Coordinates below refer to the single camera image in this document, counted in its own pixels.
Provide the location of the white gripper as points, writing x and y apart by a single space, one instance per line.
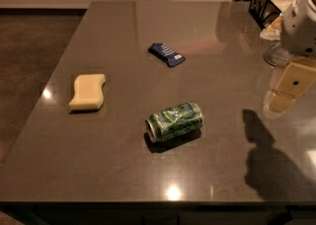
300 33

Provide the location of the green crushed soda can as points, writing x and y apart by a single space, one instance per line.
174 122

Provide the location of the clear glass cup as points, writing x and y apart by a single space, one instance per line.
277 56

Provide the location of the blue snack bar wrapper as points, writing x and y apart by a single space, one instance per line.
171 57

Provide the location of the yellow sponge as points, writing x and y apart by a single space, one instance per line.
88 92

